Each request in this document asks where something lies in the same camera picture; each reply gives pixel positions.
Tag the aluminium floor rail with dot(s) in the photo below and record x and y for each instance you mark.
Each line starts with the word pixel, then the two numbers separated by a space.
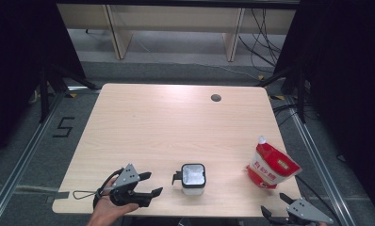
pixel 28 150
pixel 314 157

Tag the black curtain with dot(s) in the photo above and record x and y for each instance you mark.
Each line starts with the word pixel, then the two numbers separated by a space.
pixel 16 62
pixel 349 78

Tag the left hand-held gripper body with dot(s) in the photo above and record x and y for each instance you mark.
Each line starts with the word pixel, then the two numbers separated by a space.
pixel 128 177

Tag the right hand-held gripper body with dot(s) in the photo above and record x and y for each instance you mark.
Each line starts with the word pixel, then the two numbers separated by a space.
pixel 305 211

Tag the grey floor tape strip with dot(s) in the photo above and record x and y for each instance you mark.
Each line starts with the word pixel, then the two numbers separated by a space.
pixel 58 196

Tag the person's right hand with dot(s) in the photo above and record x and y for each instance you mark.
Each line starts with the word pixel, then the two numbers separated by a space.
pixel 322 224

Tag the person's left hand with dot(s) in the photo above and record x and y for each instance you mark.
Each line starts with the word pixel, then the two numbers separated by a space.
pixel 105 208

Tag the dark round table grommet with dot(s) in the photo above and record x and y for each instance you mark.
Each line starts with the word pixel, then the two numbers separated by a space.
pixel 216 98

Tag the black metal stand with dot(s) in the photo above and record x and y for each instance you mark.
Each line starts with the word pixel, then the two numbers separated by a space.
pixel 301 94
pixel 44 94

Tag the red and white sugar pouch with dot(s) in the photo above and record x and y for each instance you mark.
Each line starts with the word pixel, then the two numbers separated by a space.
pixel 272 166

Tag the glass seasoning jar black lid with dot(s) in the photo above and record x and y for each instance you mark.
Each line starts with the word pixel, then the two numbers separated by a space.
pixel 193 175

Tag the beige wooden desk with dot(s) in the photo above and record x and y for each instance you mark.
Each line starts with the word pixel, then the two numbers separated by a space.
pixel 176 17

